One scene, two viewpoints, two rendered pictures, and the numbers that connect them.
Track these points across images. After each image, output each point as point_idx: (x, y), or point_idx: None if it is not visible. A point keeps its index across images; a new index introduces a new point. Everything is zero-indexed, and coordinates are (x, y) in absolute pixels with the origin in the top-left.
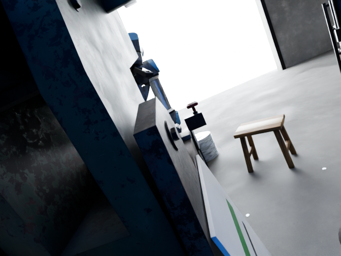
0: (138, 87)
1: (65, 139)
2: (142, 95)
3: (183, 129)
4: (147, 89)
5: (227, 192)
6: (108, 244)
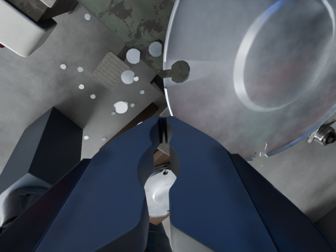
0: (268, 220)
1: None
2: (195, 136)
3: (9, 35)
4: (89, 192)
5: (2, 53)
6: None
